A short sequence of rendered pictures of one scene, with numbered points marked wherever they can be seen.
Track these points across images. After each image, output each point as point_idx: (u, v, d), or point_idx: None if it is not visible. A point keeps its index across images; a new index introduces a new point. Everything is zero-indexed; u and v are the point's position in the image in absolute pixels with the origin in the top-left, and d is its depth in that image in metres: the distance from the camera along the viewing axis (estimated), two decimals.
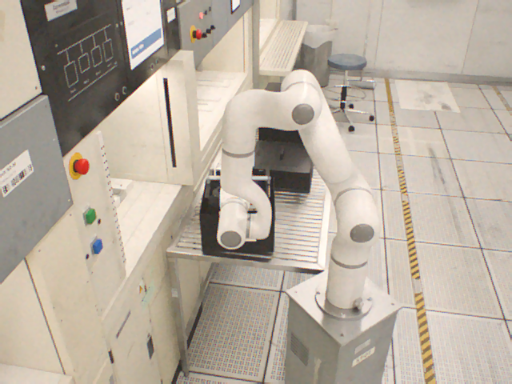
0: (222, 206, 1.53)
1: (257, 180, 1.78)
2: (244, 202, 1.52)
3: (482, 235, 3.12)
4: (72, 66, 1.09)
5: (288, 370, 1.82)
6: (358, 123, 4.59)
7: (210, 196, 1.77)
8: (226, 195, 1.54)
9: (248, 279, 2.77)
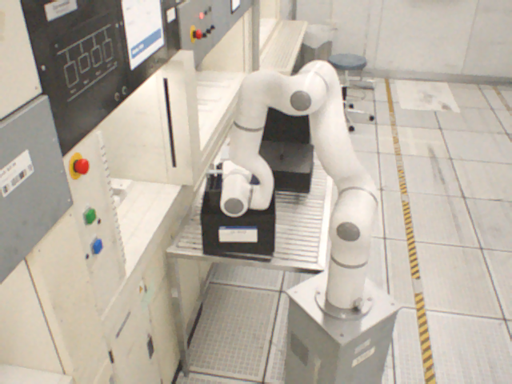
0: (225, 178, 1.61)
1: None
2: (246, 174, 1.60)
3: (482, 235, 3.12)
4: (72, 66, 1.09)
5: (288, 370, 1.82)
6: (358, 123, 4.59)
7: None
8: (228, 168, 1.63)
9: (248, 279, 2.77)
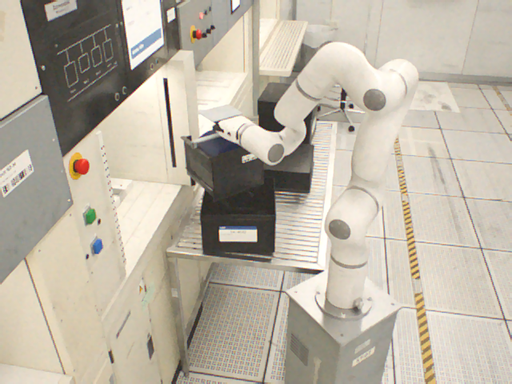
0: (235, 135, 1.52)
1: None
2: None
3: (482, 235, 3.12)
4: (72, 66, 1.09)
5: (288, 370, 1.82)
6: (358, 123, 4.59)
7: (203, 160, 1.63)
8: (233, 126, 1.54)
9: (248, 279, 2.77)
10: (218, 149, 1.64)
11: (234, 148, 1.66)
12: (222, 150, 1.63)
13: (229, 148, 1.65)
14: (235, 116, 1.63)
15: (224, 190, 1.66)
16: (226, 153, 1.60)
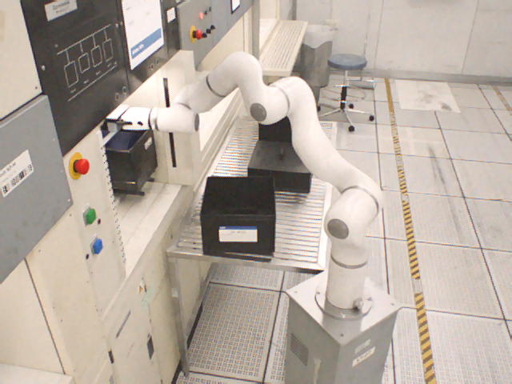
0: (147, 122, 1.65)
1: None
2: None
3: (482, 235, 3.12)
4: (72, 66, 1.09)
5: (288, 370, 1.82)
6: (358, 123, 4.59)
7: (116, 158, 1.67)
8: (139, 115, 1.66)
9: (248, 279, 2.77)
10: (123, 143, 1.71)
11: (134, 139, 1.75)
12: (128, 143, 1.71)
13: (131, 140, 1.73)
14: (126, 110, 1.72)
15: (140, 179, 1.76)
16: (136, 142, 1.69)
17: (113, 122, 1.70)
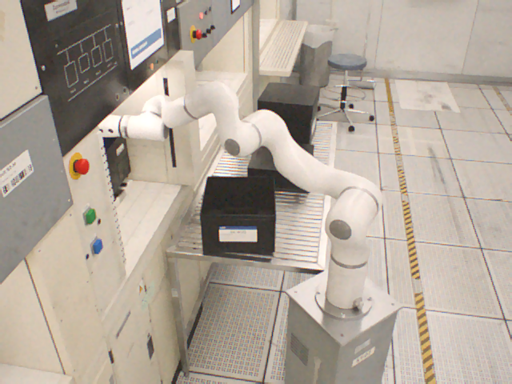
0: (118, 130, 1.69)
1: None
2: None
3: (482, 235, 3.12)
4: (72, 66, 1.09)
5: (288, 370, 1.82)
6: (358, 123, 4.59)
7: None
8: (110, 122, 1.69)
9: (248, 279, 2.77)
10: None
11: (105, 146, 1.79)
12: None
13: None
14: None
15: (112, 185, 1.79)
16: (107, 150, 1.73)
17: None
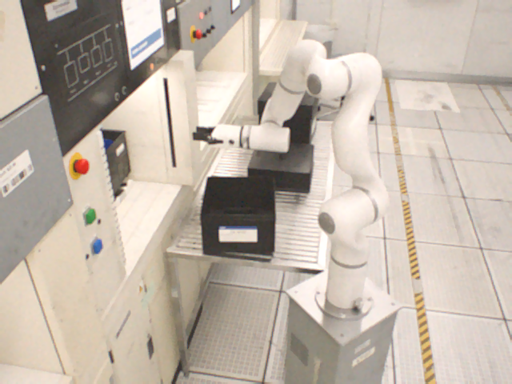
0: (238, 140, 1.63)
1: None
2: (242, 127, 1.68)
3: (482, 235, 3.12)
4: (72, 66, 1.09)
5: (288, 370, 1.82)
6: None
7: None
8: (230, 133, 1.63)
9: (248, 279, 2.77)
10: None
11: (105, 146, 1.79)
12: None
13: None
14: (213, 126, 1.70)
15: (112, 185, 1.79)
16: (107, 150, 1.73)
17: (201, 141, 1.67)
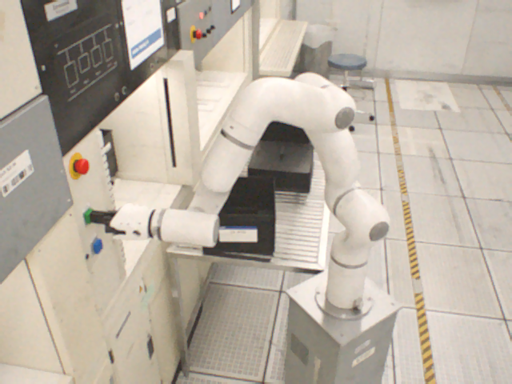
0: (146, 231, 1.18)
1: None
2: None
3: (482, 235, 3.12)
4: (72, 66, 1.09)
5: (288, 370, 1.82)
6: (358, 123, 4.59)
7: None
8: (135, 221, 1.18)
9: (248, 279, 2.77)
10: None
11: None
12: None
13: None
14: (114, 210, 1.24)
15: None
16: None
17: (102, 224, 1.24)
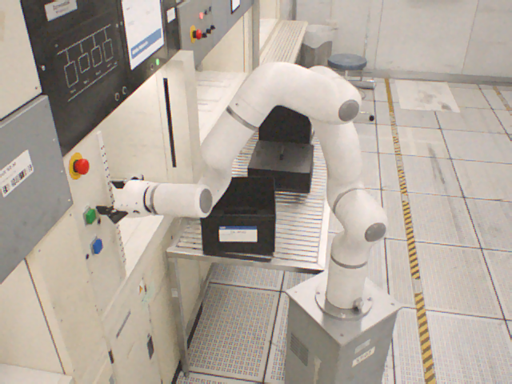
0: (144, 209, 1.23)
1: None
2: (154, 184, 1.26)
3: (482, 235, 3.12)
4: (72, 66, 1.09)
5: (288, 370, 1.82)
6: (358, 123, 4.59)
7: None
8: (133, 201, 1.23)
9: (248, 279, 2.77)
10: None
11: None
12: None
13: None
14: (128, 180, 1.31)
15: None
16: None
17: None
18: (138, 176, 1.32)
